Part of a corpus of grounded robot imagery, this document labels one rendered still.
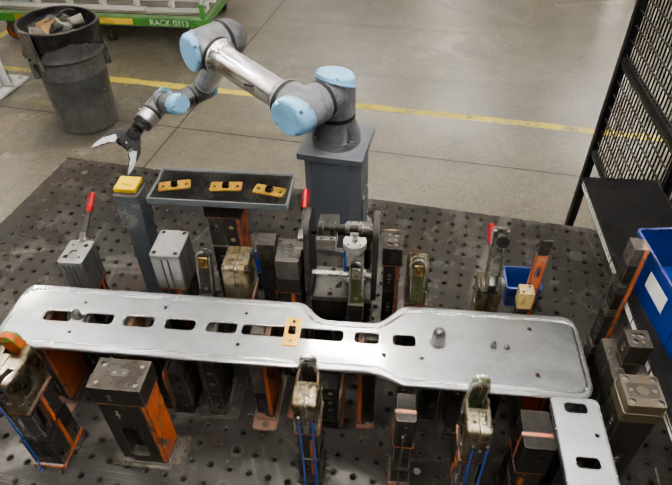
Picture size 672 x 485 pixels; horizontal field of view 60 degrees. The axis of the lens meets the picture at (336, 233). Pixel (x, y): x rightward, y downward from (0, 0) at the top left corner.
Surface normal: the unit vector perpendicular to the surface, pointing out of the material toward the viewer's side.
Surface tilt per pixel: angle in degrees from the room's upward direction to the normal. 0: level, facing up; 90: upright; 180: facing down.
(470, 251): 0
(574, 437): 0
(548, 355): 0
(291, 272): 90
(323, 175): 90
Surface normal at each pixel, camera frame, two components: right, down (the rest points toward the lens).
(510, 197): -0.01, -0.75
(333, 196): -0.24, 0.65
